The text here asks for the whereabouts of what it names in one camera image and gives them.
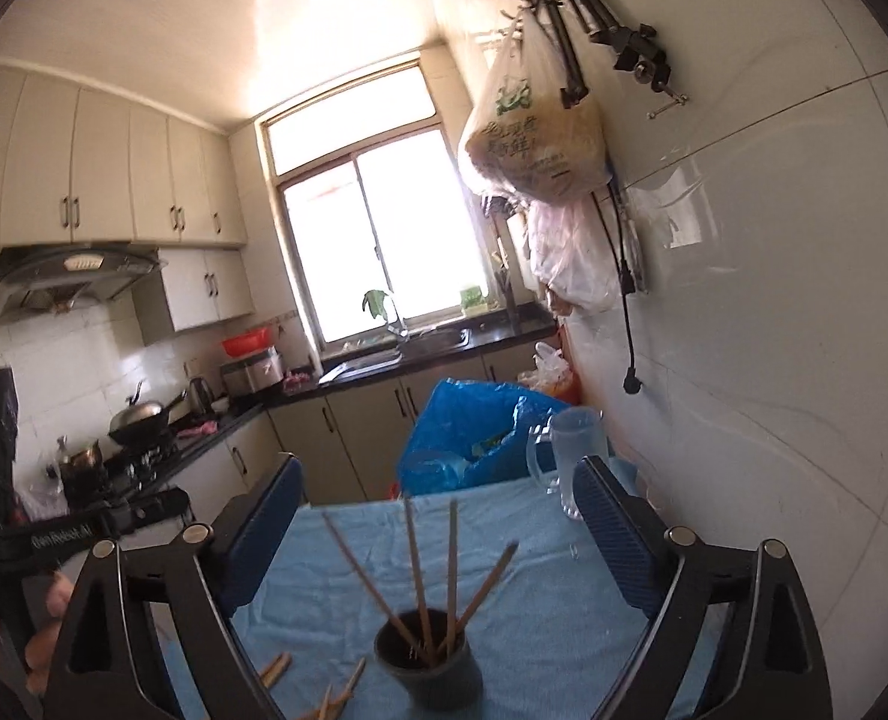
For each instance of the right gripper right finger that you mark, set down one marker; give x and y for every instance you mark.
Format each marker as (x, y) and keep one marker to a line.
(769, 662)

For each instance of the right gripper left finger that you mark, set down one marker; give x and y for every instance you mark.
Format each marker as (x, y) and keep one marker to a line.
(109, 662)

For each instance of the wooden chopstick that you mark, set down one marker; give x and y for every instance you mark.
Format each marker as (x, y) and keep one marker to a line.
(452, 559)
(481, 595)
(418, 576)
(273, 673)
(368, 584)
(350, 686)
(324, 700)
(330, 710)

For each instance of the beige lower kitchen cabinets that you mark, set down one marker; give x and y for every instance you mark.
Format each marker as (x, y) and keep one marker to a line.
(349, 441)

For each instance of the beige kitchen cabinets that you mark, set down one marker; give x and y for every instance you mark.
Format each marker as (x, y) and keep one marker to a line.
(81, 166)
(349, 441)

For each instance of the beige upper kitchen cabinets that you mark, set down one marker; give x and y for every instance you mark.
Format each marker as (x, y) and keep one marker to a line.
(81, 166)

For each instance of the kitchen window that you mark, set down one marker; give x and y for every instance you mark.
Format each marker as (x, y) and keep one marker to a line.
(380, 233)

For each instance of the left human hand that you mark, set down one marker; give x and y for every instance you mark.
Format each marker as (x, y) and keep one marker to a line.
(38, 653)

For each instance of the dark pot on stove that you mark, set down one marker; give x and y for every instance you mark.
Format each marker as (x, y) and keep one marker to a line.
(81, 470)

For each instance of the wooden chopstick on towel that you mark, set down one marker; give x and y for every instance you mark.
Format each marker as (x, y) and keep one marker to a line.
(350, 686)
(273, 673)
(324, 700)
(330, 710)

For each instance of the black wok on stove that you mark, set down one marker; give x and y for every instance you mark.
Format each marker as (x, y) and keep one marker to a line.
(141, 421)

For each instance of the steel rice cooker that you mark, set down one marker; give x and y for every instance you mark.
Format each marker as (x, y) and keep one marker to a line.
(253, 374)

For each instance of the red basin on cooker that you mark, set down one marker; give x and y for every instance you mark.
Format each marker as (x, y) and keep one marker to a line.
(248, 343)

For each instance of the black utensil holder cup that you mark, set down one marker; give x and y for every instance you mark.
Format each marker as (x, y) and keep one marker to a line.
(438, 673)

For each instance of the blue towel table cover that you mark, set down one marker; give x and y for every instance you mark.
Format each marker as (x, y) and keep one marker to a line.
(549, 641)

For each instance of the range hood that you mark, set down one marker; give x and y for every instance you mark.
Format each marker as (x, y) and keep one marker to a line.
(52, 280)

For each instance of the blue plastic bag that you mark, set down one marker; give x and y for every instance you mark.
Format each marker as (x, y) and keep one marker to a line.
(472, 433)

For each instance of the clear glass pitcher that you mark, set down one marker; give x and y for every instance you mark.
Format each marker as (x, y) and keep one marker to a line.
(571, 434)

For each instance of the pink hanging plastic bag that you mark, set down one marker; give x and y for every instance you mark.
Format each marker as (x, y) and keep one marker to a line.
(571, 256)

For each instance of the hanging plastic bag with food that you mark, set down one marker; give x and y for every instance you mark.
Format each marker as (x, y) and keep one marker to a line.
(523, 140)

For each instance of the black wall hook rack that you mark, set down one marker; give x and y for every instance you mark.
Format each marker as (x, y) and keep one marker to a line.
(635, 49)

